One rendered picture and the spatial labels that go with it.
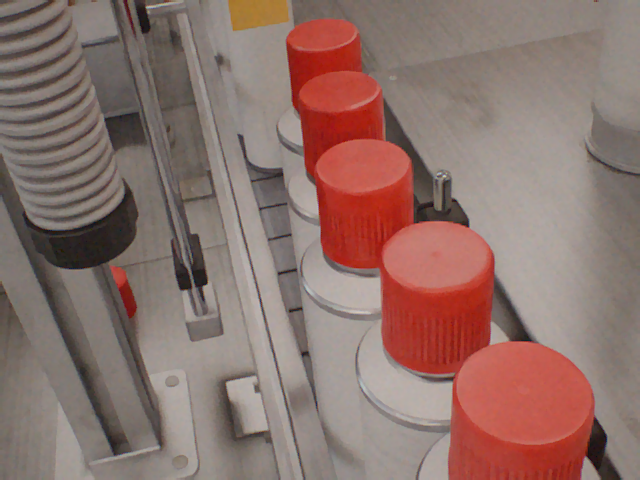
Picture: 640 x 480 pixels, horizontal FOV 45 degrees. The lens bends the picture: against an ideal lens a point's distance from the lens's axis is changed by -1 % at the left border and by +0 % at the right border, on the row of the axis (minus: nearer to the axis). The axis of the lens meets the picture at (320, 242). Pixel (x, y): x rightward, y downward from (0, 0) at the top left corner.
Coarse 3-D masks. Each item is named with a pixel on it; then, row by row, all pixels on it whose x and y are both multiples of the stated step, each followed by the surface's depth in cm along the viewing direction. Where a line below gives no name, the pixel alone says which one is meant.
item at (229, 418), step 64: (320, 0) 101; (384, 0) 99; (448, 0) 97; (512, 0) 96; (576, 0) 94; (384, 64) 86; (128, 128) 80; (192, 128) 79; (128, 256) 64; (0, 320) 59; (0, 384) 54; (192, 384) 53; (0, 448) 50; (256, 448) 48
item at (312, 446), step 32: (192, 0) 70; (192, 32) 65; (224, 96) 56; (224, 128) 52; (224, 160) 51; (256, 224) 44; (256, 256) 42; (288, 320) 38; (288, 352) 36; (288, 384) 35; (320, 448) 32
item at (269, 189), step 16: (240, 144) 66; (256, 176) 62; (272, 176) 62; (256, 192) 60; (272, 192) 60; (272, 208) 59; (272, 224) 57; (288, 224) 57; (272, 240) 56; (288, 240) 56; (272, 256) 54; (288, 256) 54; (288, 272) 53; (288, 288) 52; (288, 304) 51; (304, 336) 48; (304, 352) 47
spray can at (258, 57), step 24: (288, 0) 55; (288, 24) 55; (240, 48) 56; (264, 48) 55; (240, 72) 57; (264, 72) 56; (288, 72) 57; (240, 96) 59; (264, 96) 58; (288, 96) 58; (264, 120) 59; (264, 144) 60; (264, 168) 62
